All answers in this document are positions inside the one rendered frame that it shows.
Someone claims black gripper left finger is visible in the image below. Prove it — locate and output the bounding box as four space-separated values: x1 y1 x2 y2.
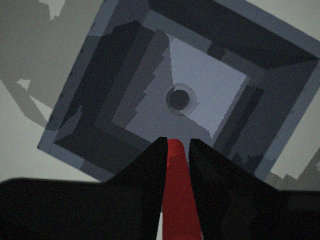
0 137 168 240

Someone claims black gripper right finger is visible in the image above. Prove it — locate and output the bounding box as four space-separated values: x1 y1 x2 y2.
189 138 320 240

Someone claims grey plate with round hole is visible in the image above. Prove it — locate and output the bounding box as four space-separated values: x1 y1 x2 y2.
111 29 250 162

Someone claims red peg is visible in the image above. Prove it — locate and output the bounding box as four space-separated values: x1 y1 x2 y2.
162 139 203 240

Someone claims dark grey open box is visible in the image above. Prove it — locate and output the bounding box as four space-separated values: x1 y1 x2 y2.
37 0 320 183

